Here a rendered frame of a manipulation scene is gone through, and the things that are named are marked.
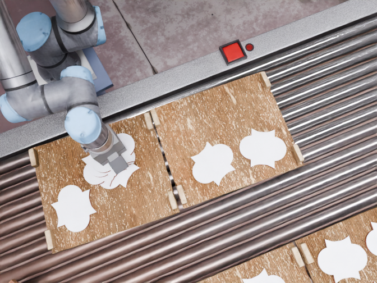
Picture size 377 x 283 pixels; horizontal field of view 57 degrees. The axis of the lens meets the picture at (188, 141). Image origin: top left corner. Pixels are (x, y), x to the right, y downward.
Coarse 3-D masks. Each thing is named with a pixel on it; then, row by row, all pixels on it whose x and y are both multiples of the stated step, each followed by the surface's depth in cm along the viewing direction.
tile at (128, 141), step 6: (120, 138) 108; (126, 138) 108; (126, 144) 107; (132, 144) 107; (126, 150) 107; (132, 150) 107; (126, 156) 106; (96, 162) 106; (96, 168) 106; (102, 168) 106; (108, 168) 106; (114, 174) 105
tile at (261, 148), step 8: (248, 136) 112; (256, 136) 112; (264, 136) 112; (272, 136) 112; (240, 144) 112; (248, 144) 112; (256, 144) 112; (264, 144) 111; (272, 144) 111; (280, 144) 111; (240, 152) 112; (248, 152) 111; (256, 152) 111; (264, 152) 111; (272, 152) 111; (280, 152) 111; (256, 160) 110; (264, 160) 110; (272, 160) 110
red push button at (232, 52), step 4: (232, 44) 123; (236, 44) 123; (224, 48) 123; (228, 48) 123; (232, 48) 123; (236, 48) 123; (240, 48) 123; (224, 52) 122; (228, 52) 122; (232, 52) 122; (236, 52) 122; (240, 52) 122; (228, 56) 122; (232, 56) 122; (236, 56) 122; (240, 56) 122; (228, 60) 122; (232, 60) 122
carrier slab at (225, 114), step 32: (192, 96) 118; (224, 96) 117; (256, 96) 117; (160, 128) 115; (192, 128) 115; (224, 128) 114; (256, 128) 114; (192, 160) 112; (288, 160) 111; (192, 192) 109; (224, 192) 109
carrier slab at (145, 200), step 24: (144, 120) 116; (48, 144) 115; (72, 144) 115; (144, 144) 114; (48, 168) 113; (72, 168) 113; (144, 168) 112; (48, 192) 111; (96, 192) 110; (120, 192) 110; (144, 192) 110; (48, 216) 109; (96, 216) 108; (120, 216) 108; (144, 216) 108; (72, 240) 107
